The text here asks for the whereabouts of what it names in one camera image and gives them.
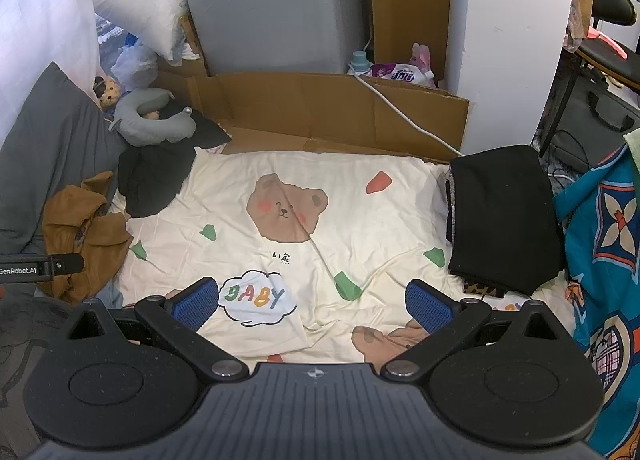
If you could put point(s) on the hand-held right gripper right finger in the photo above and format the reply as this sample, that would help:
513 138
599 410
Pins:
429 309

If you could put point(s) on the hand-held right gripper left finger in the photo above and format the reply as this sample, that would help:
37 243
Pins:
196 304

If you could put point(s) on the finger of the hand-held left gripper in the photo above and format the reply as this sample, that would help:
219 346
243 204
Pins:
67 264

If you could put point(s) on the brown printed t-shirt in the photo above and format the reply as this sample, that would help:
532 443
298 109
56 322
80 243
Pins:
85 235

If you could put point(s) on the black garment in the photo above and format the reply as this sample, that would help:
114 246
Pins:
155 174

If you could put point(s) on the black folded clothes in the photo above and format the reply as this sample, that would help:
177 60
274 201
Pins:
500 220

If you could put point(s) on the leopard print cloth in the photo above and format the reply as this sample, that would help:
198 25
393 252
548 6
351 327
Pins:
482 290

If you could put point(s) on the cream bear printed bedsheet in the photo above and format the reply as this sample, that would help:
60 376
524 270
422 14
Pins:
360 240

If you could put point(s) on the white multicolour patterned cloth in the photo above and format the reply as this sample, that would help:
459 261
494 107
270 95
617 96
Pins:
212 148

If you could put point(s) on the spotted plush toy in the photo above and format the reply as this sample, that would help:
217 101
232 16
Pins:
107 92

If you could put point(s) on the teal patterned blanket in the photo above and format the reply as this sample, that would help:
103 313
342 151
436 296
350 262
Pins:
610 260

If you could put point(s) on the blue plastic bag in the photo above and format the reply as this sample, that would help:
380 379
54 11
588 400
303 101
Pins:
132 62

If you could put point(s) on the flattened cardboard sheet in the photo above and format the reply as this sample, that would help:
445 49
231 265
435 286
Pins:
320 109

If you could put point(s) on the purple white detergent pouch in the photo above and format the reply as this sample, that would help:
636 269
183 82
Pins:
400 72

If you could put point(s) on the black bag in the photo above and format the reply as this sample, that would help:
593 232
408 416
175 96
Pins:
595 114

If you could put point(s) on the teal bottle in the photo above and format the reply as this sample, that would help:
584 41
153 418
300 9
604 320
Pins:
359 62

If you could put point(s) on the white pillow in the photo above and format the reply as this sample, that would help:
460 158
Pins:
140 4

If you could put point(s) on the grey appliance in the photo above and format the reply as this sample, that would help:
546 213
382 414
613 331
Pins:
270 4

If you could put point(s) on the black chair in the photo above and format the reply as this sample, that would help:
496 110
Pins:
610 4

